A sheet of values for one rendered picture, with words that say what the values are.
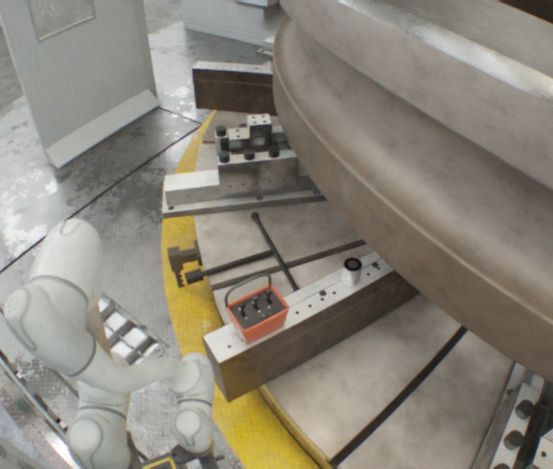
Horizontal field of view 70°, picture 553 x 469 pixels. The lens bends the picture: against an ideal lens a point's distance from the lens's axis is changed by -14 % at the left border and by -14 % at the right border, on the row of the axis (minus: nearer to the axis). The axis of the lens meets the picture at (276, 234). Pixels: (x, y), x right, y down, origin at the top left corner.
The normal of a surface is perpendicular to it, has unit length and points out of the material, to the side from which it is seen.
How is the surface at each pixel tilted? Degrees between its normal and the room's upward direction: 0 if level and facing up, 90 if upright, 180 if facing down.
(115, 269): 0
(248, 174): 90
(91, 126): 37
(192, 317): 0
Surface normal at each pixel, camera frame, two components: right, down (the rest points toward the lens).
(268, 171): 0.16, 0.71
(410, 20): -0.60, -0.23
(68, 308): 0.87, -0.25
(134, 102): 0.49, -0.30
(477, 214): -0.73, 0.22
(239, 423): 0.00, -0.70
